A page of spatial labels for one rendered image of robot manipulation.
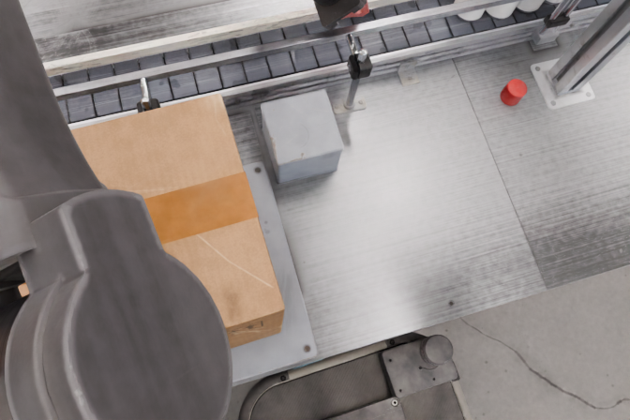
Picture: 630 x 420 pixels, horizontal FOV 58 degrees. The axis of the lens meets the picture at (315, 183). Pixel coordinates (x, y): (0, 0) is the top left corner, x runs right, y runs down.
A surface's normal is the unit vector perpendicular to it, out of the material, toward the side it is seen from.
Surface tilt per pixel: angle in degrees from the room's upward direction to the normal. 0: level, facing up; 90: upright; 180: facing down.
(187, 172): 0
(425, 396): 0
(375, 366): 0
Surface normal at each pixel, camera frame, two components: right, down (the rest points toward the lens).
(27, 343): -0.55, -0.41
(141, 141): 0.07, -0.32
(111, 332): 0.83, -0.40
